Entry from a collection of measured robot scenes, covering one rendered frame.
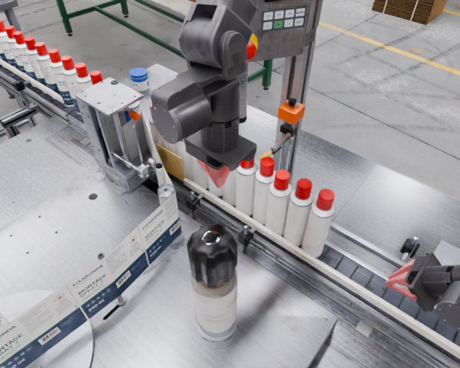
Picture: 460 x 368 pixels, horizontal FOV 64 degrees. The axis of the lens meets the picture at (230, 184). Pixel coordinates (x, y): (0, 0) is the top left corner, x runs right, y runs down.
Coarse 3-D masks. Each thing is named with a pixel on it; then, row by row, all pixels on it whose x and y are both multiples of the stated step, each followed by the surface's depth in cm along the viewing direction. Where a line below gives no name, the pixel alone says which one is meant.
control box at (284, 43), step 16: (288, 0) 66; (304, 0) 67; (256, 16) 67; (256, 32) 69; (272, 32) 70; (288, 32) 71; (304, 32) 72; (256, 48) 71; (272, 48) 72; (288, 48) 73
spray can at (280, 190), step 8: (280, 176) 80; (288, 176) 80; (272, 184) 84; (280, 184) 80; (288, 184) 82; (272, 192) 82; (280, 192) 82; (288, 192) 82; (272, 200) 84; (280, 200) 83; (288, 200) 84; (272, 208) 86; (280, 208) 85; (272, 216) 87; (280, 216) 87; (272, 224) 89; (280, 224) 89; (280, 232) 92
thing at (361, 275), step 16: (320, 256) 90; (336, 256) 90; (320, 272) 87; (352, 272) 87; (368, 272) 87; (368, 288) 84; (384, 288) 84; (368, 304) 81; (400, 304) 81; (416, 304) 81; (416, 320) 79; (432, 320) 79; (416, 336) 78; (448, 336) 76; (448, 352) 75
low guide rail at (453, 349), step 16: (208, 192) 100; (224, 208) 97; (256, 224) 92; (272, 240) 91; (304, 256) 86; (336, 272) 83; (352, 288) 81; (384, 304) 77; (400, 320) 77; (432, 336) 73
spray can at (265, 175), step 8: (264, 160) 84; (272, 160) 84; (264, 168) 83; (272, 168) 83; (256, 176) 86; (264, 176) 85; (272, 176) 85; (256, 184) 87; (264, 184) 85; (256, 192) 89; (264, 192) 87; (256, 200) 91; (264, 200) 89; (256, 208) 92; (264, 208) 91; (256, 216) 95; (264, 216) 94; (264, 224) 96
